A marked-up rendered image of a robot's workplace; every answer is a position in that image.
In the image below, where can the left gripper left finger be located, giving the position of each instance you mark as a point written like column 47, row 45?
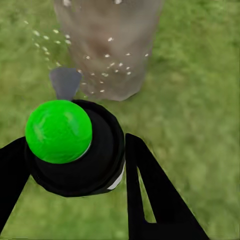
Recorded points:
column 14, row 175

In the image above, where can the pesticide atomizer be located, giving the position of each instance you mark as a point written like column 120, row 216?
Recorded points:
column 74, row 147

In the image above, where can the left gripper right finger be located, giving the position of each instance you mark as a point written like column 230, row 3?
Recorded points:
column 174, row 219

